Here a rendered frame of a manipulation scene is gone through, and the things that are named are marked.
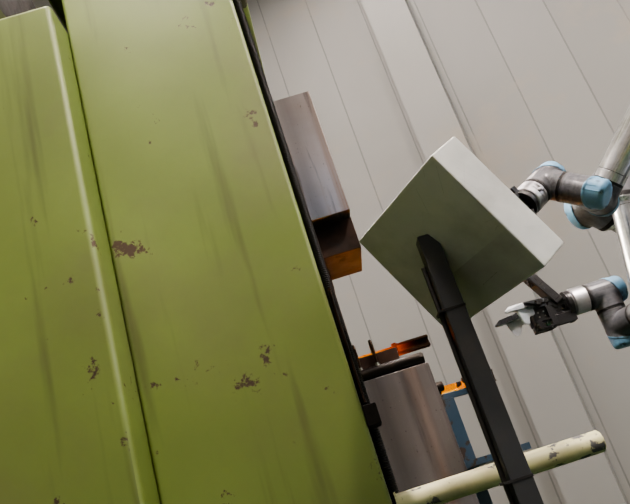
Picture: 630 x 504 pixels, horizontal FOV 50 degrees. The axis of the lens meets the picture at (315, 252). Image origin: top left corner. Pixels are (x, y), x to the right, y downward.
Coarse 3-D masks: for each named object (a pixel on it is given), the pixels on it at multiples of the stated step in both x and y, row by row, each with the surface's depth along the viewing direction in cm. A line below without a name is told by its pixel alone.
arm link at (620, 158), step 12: (624, 120) 167; (624, 132) 166; (612, 144) 168; (624, 144) 166; (612, 156) 167; (624, 156) 166; (600, 168) 169; (612, 168) 167; (624, 168) 166; (612, 180) 167; (624, 180) 168; (612, 192) 168; (612, 204) 169; (600, 216) 174
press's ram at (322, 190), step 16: (304, 96) 197; (288, 112) 196; (304, 112) 195; (288, 128) 194; (304, 128) 193; (320, 128) 193; (288, 144) 192; (304, 144) 191; (320, 144) 191; (304, 160) 190; (320, 160) 189; (304, 176) 188; (320, 176) 187; (336, 176) 187; (304, 192) 186; (320, 192) 186; (336, 192) 185; (320, 208) 184; (336, 208) 184; (320, 224) 187
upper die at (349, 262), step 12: (324, 228) 187; (336, 228) 187; (348, 228) 187; (324, 240) 186; (336, 240) 186; (348, 240) 185; (324, 252) 185; (336, 252) 184; (348, 252) 185; (360, 252) 188; (336, 264) 191; (348, 264) 194; (360, 264) 197; (336, 276) 201
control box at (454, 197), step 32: (448, 160) 122; (416, 192) 129; (448, 192) 124; (480, 192) 121; (512, 192) 124; (384, 224) 141; (416, 224) 134; (448, 224) 128; (480, 224) 123; (512, 224) 120; (544, 224) 123; (384, 256) 146; (416, 256) 140; (448, 256) 133; (480, 256) 128; (512, 256) 122; (544, 256) 120; (416, 288) 145; (480, 288) 132; (512, 288) 127
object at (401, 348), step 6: (420, 336) 186; (426, 336) 186; (402, 342) 185; (408, 342) 186; (414, 342) 186; (420, 342) 186; (426, 342) 186; (390, 348) 185; (402, 348) 186; (408, 348) 186; (414, 348) 185; (420, 348) 186; (366, 354) 185; (402, 354) 186
